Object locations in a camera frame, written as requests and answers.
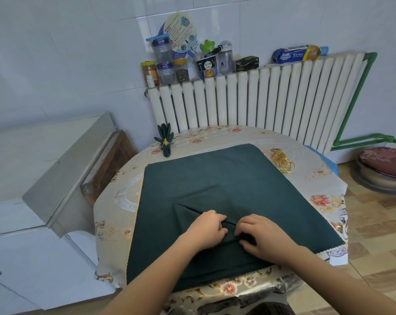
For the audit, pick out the person's left hand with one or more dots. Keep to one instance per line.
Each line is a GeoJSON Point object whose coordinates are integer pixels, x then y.
{"type": "Point", "coordinates": [204, 231]}

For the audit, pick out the person's right hand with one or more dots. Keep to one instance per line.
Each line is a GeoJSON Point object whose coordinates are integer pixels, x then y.
{"type": "Point", "coordinates": [268, 242]}

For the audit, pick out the person's right thumb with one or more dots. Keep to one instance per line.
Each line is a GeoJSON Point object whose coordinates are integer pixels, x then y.
{"type": "Point", "coordinates": [248, 248]}

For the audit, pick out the person's left thumb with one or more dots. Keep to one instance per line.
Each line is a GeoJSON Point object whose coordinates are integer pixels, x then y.
{"type": "Point", "coordinates": [222, 233]}

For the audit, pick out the dark green cloth napkin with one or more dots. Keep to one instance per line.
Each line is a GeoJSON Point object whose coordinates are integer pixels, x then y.
{"type": "Point", "coordinates": [224, 180]}

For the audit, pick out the person's left forearm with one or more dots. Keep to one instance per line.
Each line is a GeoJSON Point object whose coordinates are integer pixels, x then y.
{"type": "Point", "coordinates": [152, 278]}

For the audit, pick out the person's right forearm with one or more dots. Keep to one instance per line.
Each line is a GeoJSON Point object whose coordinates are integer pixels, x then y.
{"type": "Point", "coordinates": [342, 285]}

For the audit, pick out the pile of gold rings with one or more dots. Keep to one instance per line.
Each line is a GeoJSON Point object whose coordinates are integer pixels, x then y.
{"type": "Point", "coordinates": [283, 162]}

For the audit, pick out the floral plastic tablecloth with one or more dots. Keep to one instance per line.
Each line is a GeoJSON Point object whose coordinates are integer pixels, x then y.
{"type": "Point", "coordinates": [119, 206]}

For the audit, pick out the folded green napkin fan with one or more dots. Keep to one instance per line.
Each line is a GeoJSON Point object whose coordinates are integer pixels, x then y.
{"type": "Point", "coordinates": [165, 132]}

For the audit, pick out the blue plastic stool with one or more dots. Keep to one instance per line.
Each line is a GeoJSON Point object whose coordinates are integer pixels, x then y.
{"type": "Point", "coordinates": [327, 162]}

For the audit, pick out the brown wooden board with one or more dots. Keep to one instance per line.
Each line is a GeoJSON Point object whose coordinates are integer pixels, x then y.
{"type": "Point", "coordinates": [106, 163]}

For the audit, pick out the white ribbed radiator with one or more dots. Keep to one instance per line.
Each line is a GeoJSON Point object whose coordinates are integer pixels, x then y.
{"type": "Point", "coordinates": [266, 98]}

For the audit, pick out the stool with floral cushion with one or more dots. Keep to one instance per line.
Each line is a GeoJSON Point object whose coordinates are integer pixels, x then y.
{"type": "Point", "coordinates": [385, 163]}

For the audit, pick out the black printed paper cup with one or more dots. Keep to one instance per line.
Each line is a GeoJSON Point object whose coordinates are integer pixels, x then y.
{"type": "Point", "coordinates": [207, 68]}

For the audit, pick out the herb jar with yellow lid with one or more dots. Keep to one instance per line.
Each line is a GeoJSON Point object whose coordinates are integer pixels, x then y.
{"type": "Point", "coordinates": [181, 71]}

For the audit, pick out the small white bottle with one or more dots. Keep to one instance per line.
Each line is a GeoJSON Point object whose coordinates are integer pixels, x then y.
{"type": "Point", "coordinates": [150, 81]}

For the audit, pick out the clear jar with purple label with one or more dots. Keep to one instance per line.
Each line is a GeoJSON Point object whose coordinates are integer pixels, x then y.
{"type": "Point", "coordinates": [166, 73]}

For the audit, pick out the black carton box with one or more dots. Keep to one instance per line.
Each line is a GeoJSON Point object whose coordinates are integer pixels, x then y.
{"type": "Point", "coordinates": [247, 63]}

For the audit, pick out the grey clear water bottle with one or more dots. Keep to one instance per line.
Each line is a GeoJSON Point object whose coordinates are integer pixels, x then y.
{"type": "Point", "coordinates": [225, 60]}

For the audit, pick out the orange jar with yellow lid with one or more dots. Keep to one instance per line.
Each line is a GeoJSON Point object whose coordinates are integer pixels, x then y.
{"type": "Point", "coordinates": [149, 71]}

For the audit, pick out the green heating pipe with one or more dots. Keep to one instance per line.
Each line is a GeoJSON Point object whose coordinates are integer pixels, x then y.
{"type": "Point", "coordinates": [352, 101]}

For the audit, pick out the black marker pen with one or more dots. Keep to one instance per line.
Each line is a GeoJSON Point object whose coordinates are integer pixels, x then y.
{"type": "Point", "coordinates": [214, 51]}

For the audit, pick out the green frog toy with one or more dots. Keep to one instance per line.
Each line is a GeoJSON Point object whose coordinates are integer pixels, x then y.
{"type": "Point", "coordinates": [207, 46]}

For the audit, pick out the clear bottle with blue lid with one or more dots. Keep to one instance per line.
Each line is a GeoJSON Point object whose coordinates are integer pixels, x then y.
{"type": "Point", "coordinates": [161, 49]}

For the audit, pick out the round printed hand fan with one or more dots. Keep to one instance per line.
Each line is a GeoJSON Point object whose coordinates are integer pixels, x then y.
{"type": "Point", "coordinates": [180, 31]}

